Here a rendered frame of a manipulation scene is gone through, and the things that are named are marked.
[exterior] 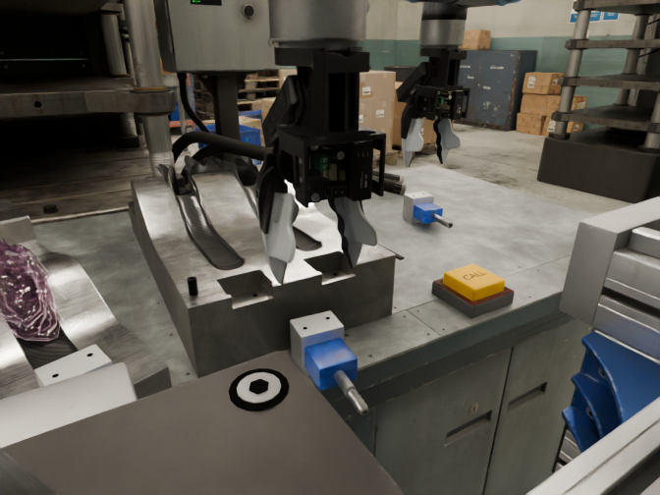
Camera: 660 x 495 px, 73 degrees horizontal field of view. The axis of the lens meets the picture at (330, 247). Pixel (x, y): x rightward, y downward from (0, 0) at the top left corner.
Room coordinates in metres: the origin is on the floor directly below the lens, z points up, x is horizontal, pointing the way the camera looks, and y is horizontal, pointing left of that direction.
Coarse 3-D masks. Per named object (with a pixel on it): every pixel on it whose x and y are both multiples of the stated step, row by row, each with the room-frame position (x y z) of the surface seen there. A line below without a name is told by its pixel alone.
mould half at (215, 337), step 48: (144, 192) 0.65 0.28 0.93; (240, 192) 0.69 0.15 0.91; (144, 240) 0.64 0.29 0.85; (240, 240) 0.57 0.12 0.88; (336, 240) 0.56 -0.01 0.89; (288, 288) 0.44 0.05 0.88; (336, 288) 0.47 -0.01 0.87; (384, 288) 0.50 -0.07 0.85; (192, 336) 0.38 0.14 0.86; (240, 336) 0.41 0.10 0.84; (288, 336) 0.44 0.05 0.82
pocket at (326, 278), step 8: (320, 256) 0.51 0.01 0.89; (328, 256) 0.51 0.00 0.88; (336, 256) 0.52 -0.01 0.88; (344, 256) 0.51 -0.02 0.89; (312, 264) 0.50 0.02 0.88; (320, 264) 0.51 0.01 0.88; (328, 264) 0.52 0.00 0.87; (336, 264) 0.52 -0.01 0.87; (344, 264) 0.51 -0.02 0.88; (328, 272) 0.51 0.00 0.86; (336, 272) 0.51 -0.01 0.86; (344, 272) 0.51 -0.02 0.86; (352, 272) 0.50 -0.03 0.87; (328, 280) 0.47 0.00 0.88; (336, 280) 0.47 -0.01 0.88
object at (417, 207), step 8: (416, 192) 0.89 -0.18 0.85; (424, 192) 0.89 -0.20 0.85; (408, 200) 0.87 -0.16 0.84; (416, 200) 0.86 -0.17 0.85; (424, 200) 0.86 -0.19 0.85; (432, 200) 0.87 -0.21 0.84; (408, 208) 0.87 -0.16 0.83; (416, 208) 0.84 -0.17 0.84; (424, 208) 0.83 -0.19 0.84; (432, 208) 0.83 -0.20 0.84; (440, 208) 0.83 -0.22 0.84; (408, 216) 0.87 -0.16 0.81; (416, 216) 0.84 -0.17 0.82; (424, 216) 0.82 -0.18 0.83; (432, 216) 0.82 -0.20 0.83; (440, 216) 0.81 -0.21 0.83; (448, 224) 0.77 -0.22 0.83
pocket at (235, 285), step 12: (240, 276) 0.46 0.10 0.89; (252, 276) 0.46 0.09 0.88; (264, 276) 0.46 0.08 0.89; (228, 288) 0.45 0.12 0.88; (240, 288) 0.46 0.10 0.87; (252, 288) 0.46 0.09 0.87; (264, 288) 0.46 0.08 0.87; (240, 300) 0.44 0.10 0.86; (252, 300) 0.44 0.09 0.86; (264, 300) 0.42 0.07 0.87
